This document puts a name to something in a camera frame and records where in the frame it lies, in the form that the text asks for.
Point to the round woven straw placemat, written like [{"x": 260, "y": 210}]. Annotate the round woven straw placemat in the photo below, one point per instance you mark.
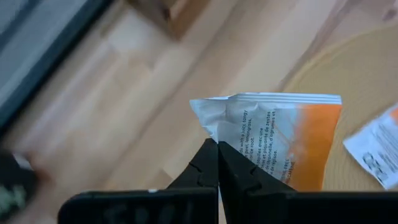
[{"x": 367, "y": 62}]

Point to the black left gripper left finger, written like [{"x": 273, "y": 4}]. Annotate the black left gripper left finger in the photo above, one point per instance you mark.
[{"x": 186, "y": 202}]

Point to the spiky green plant dark pot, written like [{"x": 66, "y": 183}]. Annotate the spiky green plant dark pot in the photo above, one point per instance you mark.
[{"x": 12, "y": 186}]

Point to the white orange Tazo tea packet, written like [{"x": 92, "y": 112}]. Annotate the white orange Tazo tea packet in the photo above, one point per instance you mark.
[
  {"x": 264, "y": 124},
  {"x": 379, "y": 146}
]

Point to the wooden three-compartment box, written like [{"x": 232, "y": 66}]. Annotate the wooden three-compartment box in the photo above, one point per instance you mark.
[{"x": 174, "y": 15}]

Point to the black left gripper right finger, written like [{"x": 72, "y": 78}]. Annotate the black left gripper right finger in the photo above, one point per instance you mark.
[{"x": 248, "y": 202}]

